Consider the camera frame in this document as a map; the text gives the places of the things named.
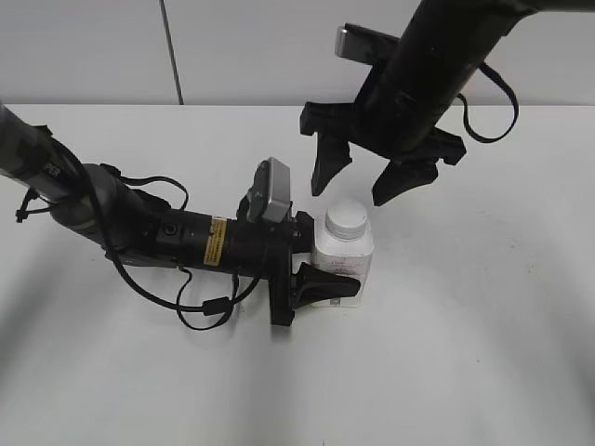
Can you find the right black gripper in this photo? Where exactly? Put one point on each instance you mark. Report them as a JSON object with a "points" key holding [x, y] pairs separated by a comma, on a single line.
{"points": [[339, 125]]}

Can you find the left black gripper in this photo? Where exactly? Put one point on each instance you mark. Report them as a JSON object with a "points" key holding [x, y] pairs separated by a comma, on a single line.
{"points": [[264, 251]]}

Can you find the white meinianda bottle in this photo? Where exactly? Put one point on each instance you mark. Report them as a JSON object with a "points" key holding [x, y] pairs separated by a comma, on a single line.
{"points": [[350, 257]]}

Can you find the white bottle cap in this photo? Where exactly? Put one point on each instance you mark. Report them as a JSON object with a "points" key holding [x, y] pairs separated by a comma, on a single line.
{"points": [[346, 220]]}

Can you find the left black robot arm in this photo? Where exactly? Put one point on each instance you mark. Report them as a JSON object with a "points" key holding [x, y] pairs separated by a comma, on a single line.
{"points": [[138, 229]]}

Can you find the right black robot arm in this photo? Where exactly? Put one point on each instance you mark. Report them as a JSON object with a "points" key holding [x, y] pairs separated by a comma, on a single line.
{"points": [[413, 80]]}

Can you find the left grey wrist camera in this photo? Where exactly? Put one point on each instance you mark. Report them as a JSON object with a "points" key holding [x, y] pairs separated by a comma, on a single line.
{"points": [[269, 196]]}

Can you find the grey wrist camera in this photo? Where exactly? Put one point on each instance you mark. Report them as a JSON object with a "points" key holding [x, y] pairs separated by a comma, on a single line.
{"points": [[269, 196], [363, 45]]}

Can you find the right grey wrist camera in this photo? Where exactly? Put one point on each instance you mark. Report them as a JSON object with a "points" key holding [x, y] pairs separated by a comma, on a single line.
{"points": [[363, 45]]}

